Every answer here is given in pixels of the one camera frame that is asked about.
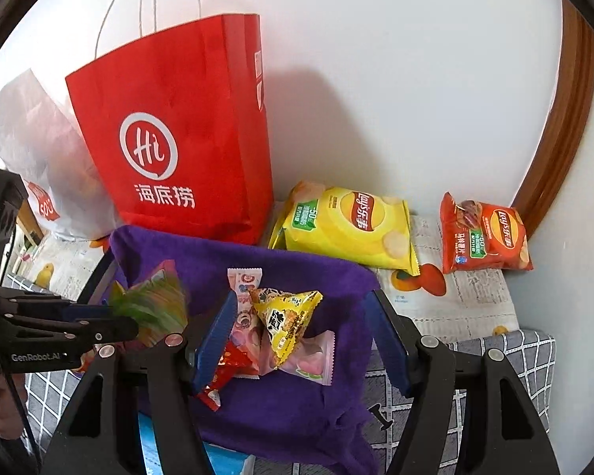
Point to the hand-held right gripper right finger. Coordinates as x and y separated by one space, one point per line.
388 341

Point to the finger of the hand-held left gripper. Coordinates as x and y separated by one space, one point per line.
86 312
104 330

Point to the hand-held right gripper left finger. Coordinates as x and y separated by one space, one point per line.
218 339

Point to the red snack packet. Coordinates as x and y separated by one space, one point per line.
232 361

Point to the green snack packet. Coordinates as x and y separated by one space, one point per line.
153 307

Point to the purple cloth lined basket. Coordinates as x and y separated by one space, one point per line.
326 307

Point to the yellow triangular snack packet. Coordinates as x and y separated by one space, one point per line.
287 316

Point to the pink candy packet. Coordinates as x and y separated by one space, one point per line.
309 361

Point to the person's left hand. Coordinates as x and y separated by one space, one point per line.
2 405

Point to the blue tissue box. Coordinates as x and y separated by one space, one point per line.
222 460

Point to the yellow potato chips bag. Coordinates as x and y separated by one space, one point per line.
346 227

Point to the white plastic shopping bag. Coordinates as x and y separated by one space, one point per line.
39 133

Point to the grey checked blanket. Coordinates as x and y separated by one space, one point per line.
529 351

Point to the red potato chips bag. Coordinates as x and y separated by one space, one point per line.
485 237

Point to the red paper shopping bag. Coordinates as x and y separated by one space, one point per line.
178 109

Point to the brown wooden door frame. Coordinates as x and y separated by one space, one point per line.
564 109

